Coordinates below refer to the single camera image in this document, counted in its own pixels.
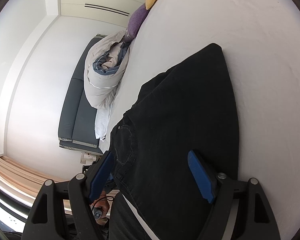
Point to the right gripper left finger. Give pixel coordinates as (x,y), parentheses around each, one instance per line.
(47,218)

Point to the black denim pants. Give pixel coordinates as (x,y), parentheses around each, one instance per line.
(190,107)

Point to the white bed mattress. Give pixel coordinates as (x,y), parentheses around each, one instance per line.
(260,40)

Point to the purple cushion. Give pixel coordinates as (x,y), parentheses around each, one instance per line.
(136,20)

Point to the dark grey headboard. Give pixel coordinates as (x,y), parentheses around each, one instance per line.
(76,125)

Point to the person's left hand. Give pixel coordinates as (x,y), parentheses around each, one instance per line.
(100,207)

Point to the rolled beige duvet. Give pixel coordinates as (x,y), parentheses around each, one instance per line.
(104,68)

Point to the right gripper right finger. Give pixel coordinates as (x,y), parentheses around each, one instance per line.
(240,209)

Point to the white pillow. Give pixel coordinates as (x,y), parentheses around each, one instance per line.
(102,120)

